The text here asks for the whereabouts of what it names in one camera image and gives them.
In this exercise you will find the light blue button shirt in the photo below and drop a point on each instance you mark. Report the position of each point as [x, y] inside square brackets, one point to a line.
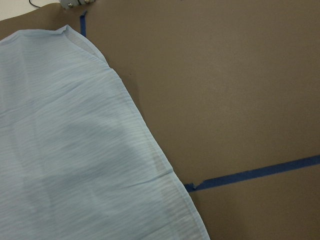
[77, 160]

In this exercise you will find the aluminium frame post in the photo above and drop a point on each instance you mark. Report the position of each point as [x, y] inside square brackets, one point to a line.
[69, 4]

